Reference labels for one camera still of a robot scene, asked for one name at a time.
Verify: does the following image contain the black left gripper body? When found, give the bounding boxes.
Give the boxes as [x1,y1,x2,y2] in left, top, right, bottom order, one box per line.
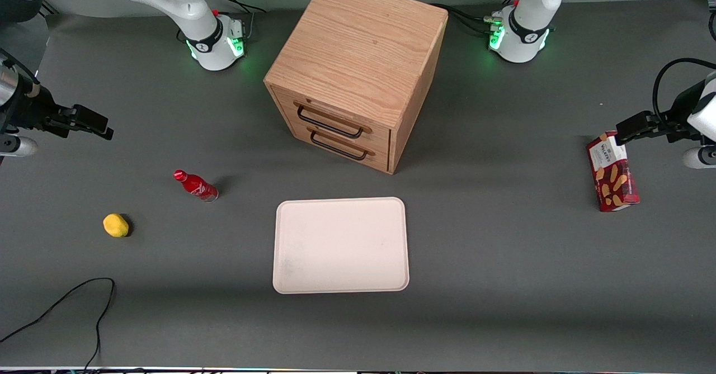
[651,80,707,143]

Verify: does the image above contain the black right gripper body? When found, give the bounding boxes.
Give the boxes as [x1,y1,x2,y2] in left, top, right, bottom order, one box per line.
[11,78,76,138]

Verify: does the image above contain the red coke bottle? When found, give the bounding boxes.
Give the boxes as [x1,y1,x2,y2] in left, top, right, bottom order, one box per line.
[173,169,219,203]

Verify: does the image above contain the cream plastic tray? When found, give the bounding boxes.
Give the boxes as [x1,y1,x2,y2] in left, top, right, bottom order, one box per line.
[272,197,410,295]

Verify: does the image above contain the red shortbread cookie box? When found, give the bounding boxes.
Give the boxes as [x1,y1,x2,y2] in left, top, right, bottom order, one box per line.
[586,131,640,213]

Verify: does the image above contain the yellow lemon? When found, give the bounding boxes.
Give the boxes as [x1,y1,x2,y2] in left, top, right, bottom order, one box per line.
[102,213,130,238]

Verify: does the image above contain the wooden drawer cabinet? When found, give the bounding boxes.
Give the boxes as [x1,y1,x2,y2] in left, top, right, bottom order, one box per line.
[263,0,449,175]

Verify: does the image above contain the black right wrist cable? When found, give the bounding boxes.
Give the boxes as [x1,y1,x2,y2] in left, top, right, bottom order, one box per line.
[0,49,41,98]

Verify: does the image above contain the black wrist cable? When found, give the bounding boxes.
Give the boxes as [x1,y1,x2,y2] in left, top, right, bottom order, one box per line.
[0,49,41,98]
[652,58,716,131]

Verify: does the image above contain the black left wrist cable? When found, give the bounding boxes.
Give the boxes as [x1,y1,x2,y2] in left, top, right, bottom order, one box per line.
[652,58,716,131]

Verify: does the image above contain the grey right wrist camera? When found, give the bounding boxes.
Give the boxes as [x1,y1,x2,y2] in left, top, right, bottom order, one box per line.
[0,136,39,158]

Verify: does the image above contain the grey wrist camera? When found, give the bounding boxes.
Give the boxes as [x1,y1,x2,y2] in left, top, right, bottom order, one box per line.
[0,136,39,158]
[682,145,716,169]

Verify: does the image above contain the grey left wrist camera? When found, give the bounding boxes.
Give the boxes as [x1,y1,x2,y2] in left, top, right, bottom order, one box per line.
[682,145,716,169]

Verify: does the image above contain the thin black cable on table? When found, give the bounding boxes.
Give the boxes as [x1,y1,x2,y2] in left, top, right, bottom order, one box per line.
[0,277,116,370]

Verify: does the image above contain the black left arm base cable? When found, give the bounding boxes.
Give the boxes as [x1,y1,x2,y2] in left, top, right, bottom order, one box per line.
[430,2,504,35]

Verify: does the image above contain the wooden drawer with black handle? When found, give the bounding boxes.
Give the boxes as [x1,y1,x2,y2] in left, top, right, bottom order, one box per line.
[274,88,391,152]
[289,124,390,172]

